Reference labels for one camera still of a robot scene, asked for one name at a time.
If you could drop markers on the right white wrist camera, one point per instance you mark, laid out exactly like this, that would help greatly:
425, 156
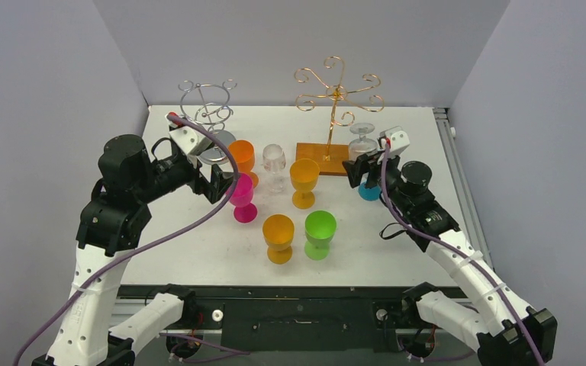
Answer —
395, 139

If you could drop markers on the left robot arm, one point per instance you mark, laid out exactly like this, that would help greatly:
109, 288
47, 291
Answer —
108, 235

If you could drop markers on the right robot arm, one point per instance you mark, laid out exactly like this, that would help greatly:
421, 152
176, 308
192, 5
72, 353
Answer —
501, 328

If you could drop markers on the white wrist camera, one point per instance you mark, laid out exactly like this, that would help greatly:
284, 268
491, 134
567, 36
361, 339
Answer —
395, 139
189, 141

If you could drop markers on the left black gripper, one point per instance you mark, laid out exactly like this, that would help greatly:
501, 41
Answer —
215, 187

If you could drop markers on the yellow wine glass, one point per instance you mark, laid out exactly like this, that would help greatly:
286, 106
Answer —
304, 174
278, 232

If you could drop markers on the clear wine glass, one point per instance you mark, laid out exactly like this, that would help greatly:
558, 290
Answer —
362, 144
274, 162

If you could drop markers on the pink wine glass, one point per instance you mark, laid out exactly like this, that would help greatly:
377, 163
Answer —
245, 211

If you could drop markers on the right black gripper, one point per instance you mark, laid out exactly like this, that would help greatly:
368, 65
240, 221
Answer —
366, 168

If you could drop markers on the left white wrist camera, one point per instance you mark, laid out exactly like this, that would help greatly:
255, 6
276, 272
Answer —
189, 141

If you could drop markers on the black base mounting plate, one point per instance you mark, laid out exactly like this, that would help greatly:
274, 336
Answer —
264, 319

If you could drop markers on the yellow wine glass front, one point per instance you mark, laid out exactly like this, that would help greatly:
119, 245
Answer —
278, 232

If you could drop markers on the dark orange wine glass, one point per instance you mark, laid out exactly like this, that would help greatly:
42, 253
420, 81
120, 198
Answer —
243, 153

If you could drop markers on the blue wine glass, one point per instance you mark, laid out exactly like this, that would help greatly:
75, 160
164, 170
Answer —
369, 193

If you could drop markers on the gold wire glass rack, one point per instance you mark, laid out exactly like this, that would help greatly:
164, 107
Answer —
329, 156

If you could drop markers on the green wine glass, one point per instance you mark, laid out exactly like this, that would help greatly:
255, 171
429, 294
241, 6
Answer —
320, 227

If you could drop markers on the silver wire glass rack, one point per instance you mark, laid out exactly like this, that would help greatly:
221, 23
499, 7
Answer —
211, 115

